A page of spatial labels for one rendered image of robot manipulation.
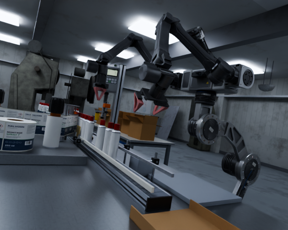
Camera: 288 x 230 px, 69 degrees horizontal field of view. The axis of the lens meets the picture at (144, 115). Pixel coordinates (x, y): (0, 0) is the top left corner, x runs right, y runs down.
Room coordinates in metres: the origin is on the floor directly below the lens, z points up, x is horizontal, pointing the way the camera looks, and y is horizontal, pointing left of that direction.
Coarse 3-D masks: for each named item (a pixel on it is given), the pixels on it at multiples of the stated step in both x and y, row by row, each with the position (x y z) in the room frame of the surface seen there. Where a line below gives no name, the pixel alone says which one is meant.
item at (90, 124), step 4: (92, 116) 1.54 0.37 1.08; (92, 120) 1.54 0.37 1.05; (88, 124) 1.53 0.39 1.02; (92, 124) 1.53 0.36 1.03; (88, 128) 1.53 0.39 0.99; (92, 128) 1.54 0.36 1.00; (88, 132) 1.53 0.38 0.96; (92, 132) 1.55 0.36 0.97; (88, 136) 1.53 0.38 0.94; (88, 140) 1.53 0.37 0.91
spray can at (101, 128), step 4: (104, 120) 1.32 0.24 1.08; (100, 124) 1.32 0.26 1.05; (104, 124) 1.33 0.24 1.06; (100, 128) 1.31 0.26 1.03; (104, 128) 1.32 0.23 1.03; (100, 132) 1.31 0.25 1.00; (104, 132) 1.33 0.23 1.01; (96, 136) 1.32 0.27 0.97; (100, 136) 1.31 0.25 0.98; (96, 140) 1.32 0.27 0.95; (100, 140) 1.31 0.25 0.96; (96, 144) 1.31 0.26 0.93; (100, 144) 1.31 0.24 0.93; (100, 148) 1.32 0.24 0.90
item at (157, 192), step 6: (84, 144) 1.50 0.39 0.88; (108, 162) 1.10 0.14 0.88; (120, 162) 1.14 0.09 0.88; (114, 168) 1.01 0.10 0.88; (126, 174) 0.94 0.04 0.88; (138, 174) 0.97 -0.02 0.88; (132, 180) 0.87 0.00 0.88; (144, 180) 0.90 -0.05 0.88; (138, 186) 0.81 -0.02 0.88; (144, 192) 0.76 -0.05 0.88; (156, 192) 0.78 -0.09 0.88; (162, 192) 0.79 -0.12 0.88
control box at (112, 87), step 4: (116, 68) 1.54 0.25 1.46; (108, 76) 1.54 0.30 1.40; (112, 76) 1.54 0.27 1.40; (112, 84) 1.54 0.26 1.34; (116, 84) 1.54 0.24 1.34; (108, 88) 1.54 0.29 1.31; (112, 88) 1.54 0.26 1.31; (116, 88) 1.54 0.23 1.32; (108, 92) 1.61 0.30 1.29; (112, 92) 1.55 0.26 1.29
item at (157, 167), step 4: (120, 148) 1.15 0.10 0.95; (124, 148) 1.13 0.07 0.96; (128, 152) 1.07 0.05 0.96; (132, 152) 1.05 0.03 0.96; (136, 156) 1.00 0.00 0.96; (140, 160) 0.96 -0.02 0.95; (144, 160) 0.93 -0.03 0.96; (148, 164) 0.90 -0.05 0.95; (152, 164) 0.88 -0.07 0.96; (156, 168) 0.85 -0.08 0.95; (160, 168) 0.82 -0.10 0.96; (164, 172) 0.80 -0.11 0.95; (168, 172) 0.78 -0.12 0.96; (172, 176) 0.77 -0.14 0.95
